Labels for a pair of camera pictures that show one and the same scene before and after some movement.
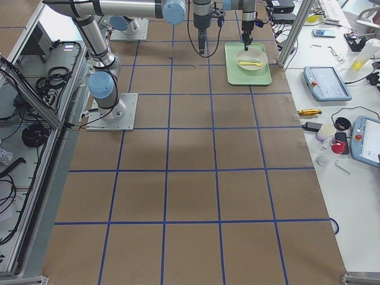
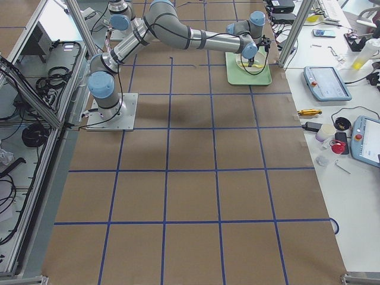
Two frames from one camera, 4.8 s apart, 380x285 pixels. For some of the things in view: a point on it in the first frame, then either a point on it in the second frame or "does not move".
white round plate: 254,59 does not move
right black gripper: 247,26 to 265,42
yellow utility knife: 311,111 does not move
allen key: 338,164 does not move
